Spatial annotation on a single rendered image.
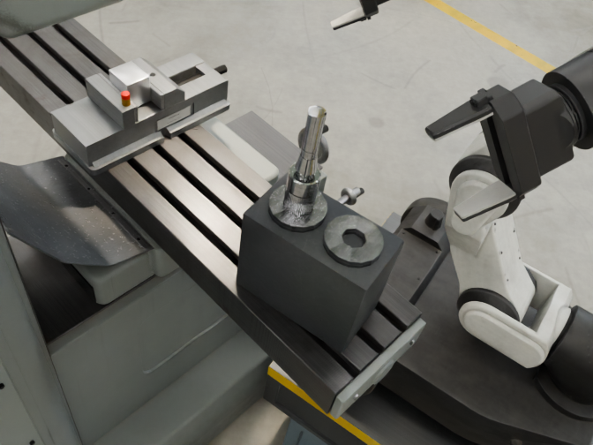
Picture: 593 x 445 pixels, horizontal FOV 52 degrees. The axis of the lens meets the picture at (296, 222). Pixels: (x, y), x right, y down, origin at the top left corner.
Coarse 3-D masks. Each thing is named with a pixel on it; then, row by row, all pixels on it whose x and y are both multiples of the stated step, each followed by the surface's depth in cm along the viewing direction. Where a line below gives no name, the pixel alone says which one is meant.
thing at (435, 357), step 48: (432, 240) 160; (432, 288) 155; (432, 336) 146; (576, 336) 130; (384, 384) 150; (432, 384) 138; (480, 384) 140; (528, 384) 141; (576, 384) 134; (480, 432) 140; (528, 432) 134; (576, 432) 135
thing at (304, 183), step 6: (294, 168) 87; (318, 168) 88; (288, 174) 87; (294, 174) 86; (318, 174) 87; (294, 180) 86; (300, 180) 86; (306, 180) 86; (312, 180) 86; (318, 180) 86; (300, 186) 86; (306, 186) 86; (312, 186) 86
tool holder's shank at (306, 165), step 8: (312, 112) 78; (320, 112) 78; (312, 120) 78; (320, 120) 78; (304, 128) 81; (312, 128) 79; (320, 128) 79; (304, 136) 81; (312, 136) 80; (320, 136) 81; (304, 144) 82; (312, 144) 81; (304, 152) 83; (312, 152) 82; (304, 160) 84; (312, 160) 84; (296, 168) 85; (304, 168) 84; (312, 168) 85; (304, 176) 86
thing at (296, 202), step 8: (288, 184) 88; (288, 192) 89; (296, 192) 87; (304, 192) 87; (312, 192) 88; (288, 200) 90; (296, 200) 88; (304, 200) 88; (312, 200) 89; (288, 208) 90; (296, 208) 90; (304, 208) 90; (312, 208) 91
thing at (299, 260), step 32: (320, 192) 96; (256, 224) 91; (288, 224) 89; (320, 224) 92; (352, 224) 91; (256, 256) 96; (288, 256) 91; (320, 256) 88; (352, 256) 87; (384, 256) 90; (256, 288) 102; (288, 288) 97; (320, 288) 91; (352, 288) 87; (320, 320) 97; (352, 320) 92
